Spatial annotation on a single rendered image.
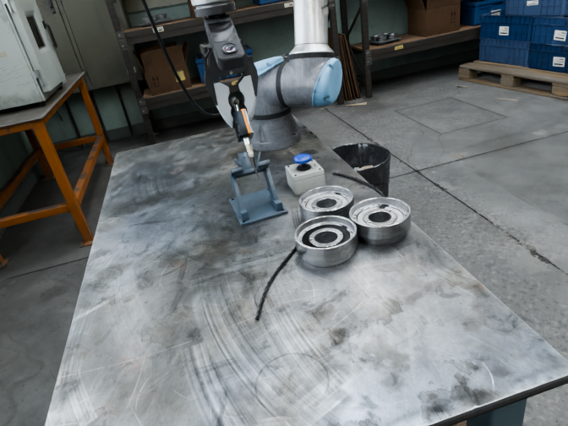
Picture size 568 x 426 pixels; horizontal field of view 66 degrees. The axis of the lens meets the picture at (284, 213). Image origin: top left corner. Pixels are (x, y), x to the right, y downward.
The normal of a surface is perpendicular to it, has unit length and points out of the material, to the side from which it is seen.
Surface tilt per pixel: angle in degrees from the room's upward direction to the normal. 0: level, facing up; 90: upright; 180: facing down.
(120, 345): 0
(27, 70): 90
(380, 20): 90
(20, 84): 88
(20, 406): 0
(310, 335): 0
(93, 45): 90
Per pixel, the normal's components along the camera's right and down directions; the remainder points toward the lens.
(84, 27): 0.25, 0.43
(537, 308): -0.15, -0.86
